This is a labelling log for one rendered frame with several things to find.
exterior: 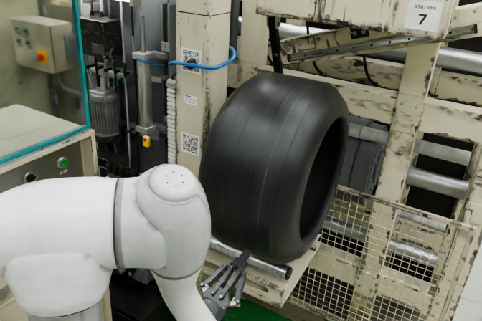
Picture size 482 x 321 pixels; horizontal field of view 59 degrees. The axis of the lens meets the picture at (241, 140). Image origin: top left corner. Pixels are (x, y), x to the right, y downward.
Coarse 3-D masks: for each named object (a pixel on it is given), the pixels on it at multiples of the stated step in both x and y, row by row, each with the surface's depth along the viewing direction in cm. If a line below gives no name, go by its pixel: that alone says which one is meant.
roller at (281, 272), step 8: (216, 240) 146; (216, 248) 145; (224, 248) 144; (232, 248) 143; (232, 256) 143; (256, 264) 139; (264, 264) 137; (272, 264) 137; (280, 264) 136; (272, 272) 136; (280, 272) 135; (288, 272) 134
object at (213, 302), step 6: (210, 288) 116; (204, 294) 114; (210, 294) 114; (216, 294) 114; (228, 294) 114; (204, 300) 110; (210, 300) 110; (216, 300) 112; (222, 300) 112; (228, 300) 112; (210, 306) 108; (216, 306) 109; (222, 306) 111; (228, 306) 111; (216, 312) 108; (222, 312) 110; (216, 318) 108
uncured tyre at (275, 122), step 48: (240, 96) 122; (288, 96) 119; (336, 96) 127; (240, 144) 114; (288, 144) 110; (336, 144) 156; (240, 192) 114; (288, 192) 111; (240, 240) 123; (288, 240) 118
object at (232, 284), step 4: (240, 268) 120; (236, 272) 119; (236, 276) 118; (232, 280) 117; (236, 280) 118; (228, 284) 116; (232, 284) 116; (224, 288) 114; (228, 288) 114; (232, 288) 117; (224, 292) 113; (220, 296) 112; (224, 296) 113
